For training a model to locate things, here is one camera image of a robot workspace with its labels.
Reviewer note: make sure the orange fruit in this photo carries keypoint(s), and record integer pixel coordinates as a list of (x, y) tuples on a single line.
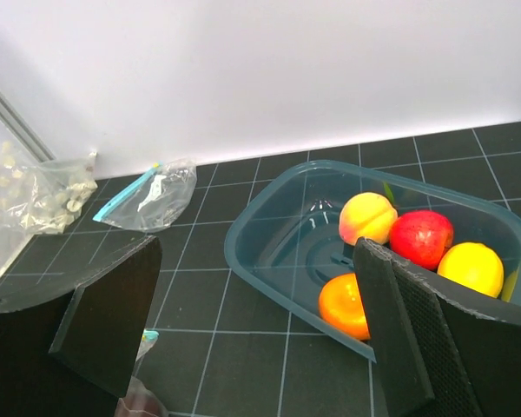
[(340, 305)]

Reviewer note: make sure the empty zip bag back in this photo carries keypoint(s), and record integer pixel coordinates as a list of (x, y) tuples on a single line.
[(154, 200)]

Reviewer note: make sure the bag of white pieces right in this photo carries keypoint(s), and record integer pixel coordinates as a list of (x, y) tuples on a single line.
[(58, 191)]

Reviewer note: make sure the yellow lemon right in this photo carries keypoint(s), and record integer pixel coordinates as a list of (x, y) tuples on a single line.
[(475, 266)]

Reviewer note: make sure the peach coloured fruit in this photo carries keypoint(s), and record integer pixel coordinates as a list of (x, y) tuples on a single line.
[(368, 215)]

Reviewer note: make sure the bright red apple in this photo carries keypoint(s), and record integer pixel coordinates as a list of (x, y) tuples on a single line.
[(422, 237)]

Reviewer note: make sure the teal plastic fruit basin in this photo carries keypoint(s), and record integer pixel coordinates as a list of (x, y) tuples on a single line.
[(286, 242)]

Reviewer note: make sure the bag of white pieces left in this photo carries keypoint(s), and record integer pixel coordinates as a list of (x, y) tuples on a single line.
[(14, 163)]

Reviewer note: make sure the black grid mat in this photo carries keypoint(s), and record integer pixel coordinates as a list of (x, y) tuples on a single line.
[(213, 345)]

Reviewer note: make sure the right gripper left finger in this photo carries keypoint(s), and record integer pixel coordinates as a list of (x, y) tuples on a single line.
[(68, 346)]

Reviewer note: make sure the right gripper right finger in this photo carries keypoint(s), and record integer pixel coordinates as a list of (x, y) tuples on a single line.
[(442, 349)]

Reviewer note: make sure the bag of white pieces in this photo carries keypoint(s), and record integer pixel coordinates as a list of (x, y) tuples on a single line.
[(58, 191), (14, 163)]

